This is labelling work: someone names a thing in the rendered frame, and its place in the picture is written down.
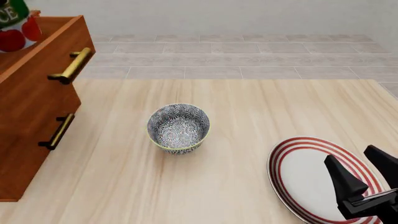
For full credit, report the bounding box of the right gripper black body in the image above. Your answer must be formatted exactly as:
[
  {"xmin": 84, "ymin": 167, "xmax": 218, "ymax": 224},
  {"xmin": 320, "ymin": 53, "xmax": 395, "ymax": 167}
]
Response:
[{"xmin": 337, "ymin": 187, "xmax": 398, "ymax": 224}]

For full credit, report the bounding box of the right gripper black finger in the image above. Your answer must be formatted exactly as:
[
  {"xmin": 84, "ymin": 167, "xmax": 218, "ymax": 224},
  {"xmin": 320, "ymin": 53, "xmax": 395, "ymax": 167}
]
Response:
[
  {"xmin": 363, "ymin": 144, "xmax": 398, "ymax": 191},
  {"xmin": 323, "ymin": 154, "xmax": 369, "ymax": 207}
]

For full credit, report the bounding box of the wooden cabinet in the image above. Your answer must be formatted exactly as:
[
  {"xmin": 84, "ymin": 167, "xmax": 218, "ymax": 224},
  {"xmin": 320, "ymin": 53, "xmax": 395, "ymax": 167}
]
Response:
[{"xmin": 0, "ymin": 15, "xmax": 96, "ymax": 202}]

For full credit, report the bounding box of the white plate with red rings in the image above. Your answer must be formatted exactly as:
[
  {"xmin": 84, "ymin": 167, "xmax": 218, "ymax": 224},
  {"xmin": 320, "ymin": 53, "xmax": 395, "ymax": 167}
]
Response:
[{"xmin": 267, "ymin": 136, "xmax": 387, "ymax": 224}]

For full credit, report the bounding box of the blue floral patterned bowl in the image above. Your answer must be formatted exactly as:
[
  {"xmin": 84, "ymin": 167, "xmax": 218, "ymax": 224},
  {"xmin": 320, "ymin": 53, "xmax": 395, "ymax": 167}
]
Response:
[{"xmin": 146, "ymin": 103, "xmax": 211, "ymax": 156}]

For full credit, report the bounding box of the tomato sauce tin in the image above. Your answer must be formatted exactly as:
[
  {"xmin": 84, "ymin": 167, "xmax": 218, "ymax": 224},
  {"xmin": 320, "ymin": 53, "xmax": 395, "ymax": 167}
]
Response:
[{"xmin": 0, "ymin": 0, "xmax": 43, "ymax": 54}]

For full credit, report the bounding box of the short brass drawer handle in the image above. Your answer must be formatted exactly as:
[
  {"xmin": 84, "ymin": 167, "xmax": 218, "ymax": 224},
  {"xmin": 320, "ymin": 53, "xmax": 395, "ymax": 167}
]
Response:
[{"xmin": 38, "ymin": 113, "xmax": 76, "ymax": 151}]

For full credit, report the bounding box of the long brass drawer handle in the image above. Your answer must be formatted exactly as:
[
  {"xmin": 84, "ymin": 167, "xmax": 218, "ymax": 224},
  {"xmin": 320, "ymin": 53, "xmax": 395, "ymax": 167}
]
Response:
[{"xmin": 47, "ymin": 47, "xmax": 93, "ymax": 85}]

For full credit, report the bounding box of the wooden drawer with short handle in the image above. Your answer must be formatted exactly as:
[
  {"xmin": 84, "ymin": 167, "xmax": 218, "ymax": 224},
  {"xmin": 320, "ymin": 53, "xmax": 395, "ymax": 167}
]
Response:
[{"xmin": 0, "ymin": 82, "xmax": 82, "ymax": 187}]

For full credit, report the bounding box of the wooden drawer with long handle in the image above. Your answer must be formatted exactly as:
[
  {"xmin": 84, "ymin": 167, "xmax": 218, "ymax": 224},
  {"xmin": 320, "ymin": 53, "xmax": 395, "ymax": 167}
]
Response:
[{"xmin": 0, "ymin": 15, "xmax": 96, "ymax": 113}]

